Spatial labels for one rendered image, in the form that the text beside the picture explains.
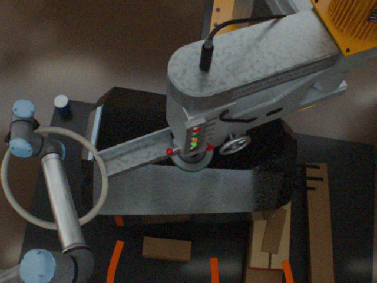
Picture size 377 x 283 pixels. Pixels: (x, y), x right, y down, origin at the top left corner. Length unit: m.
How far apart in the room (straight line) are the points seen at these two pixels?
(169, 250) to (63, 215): 1.43
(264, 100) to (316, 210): 1.43
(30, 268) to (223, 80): 0.89
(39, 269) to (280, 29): 1.20
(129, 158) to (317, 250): 1.54
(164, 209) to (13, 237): 1.21
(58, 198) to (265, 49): 0.92
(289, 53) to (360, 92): 2.13
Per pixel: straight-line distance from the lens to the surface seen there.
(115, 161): 2.19
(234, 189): 2.52
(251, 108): 1.98
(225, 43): 1.74
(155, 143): 2.21
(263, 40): 1.78
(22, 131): 1.84
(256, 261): 2.99
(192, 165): 2.39
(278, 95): 1.99
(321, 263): 3.21
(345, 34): 1.87
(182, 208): 2.56
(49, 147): 1.88
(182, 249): 3.02
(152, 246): 3.02
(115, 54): 3.69
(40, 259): 1.47
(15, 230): 3.33
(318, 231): 3.24
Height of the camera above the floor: 3.12
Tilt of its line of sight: 68 degrees down
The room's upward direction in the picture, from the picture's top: 8 degrees clockwise
